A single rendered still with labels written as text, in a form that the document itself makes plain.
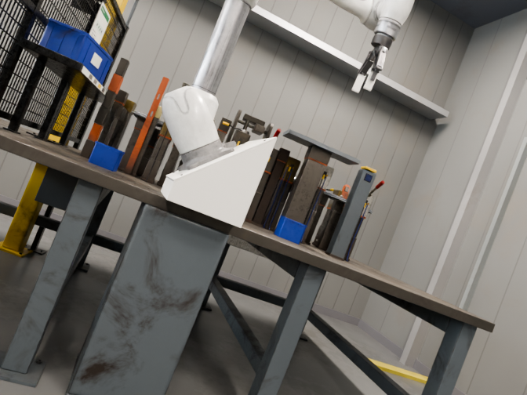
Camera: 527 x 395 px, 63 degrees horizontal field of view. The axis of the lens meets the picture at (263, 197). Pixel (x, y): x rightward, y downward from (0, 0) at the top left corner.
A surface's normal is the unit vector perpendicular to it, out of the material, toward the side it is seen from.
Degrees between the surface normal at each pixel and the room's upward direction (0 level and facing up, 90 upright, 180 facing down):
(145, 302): 90
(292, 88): 90
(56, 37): 90
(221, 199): 90
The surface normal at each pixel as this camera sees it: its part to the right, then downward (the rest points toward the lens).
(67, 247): 0.28, 0.08
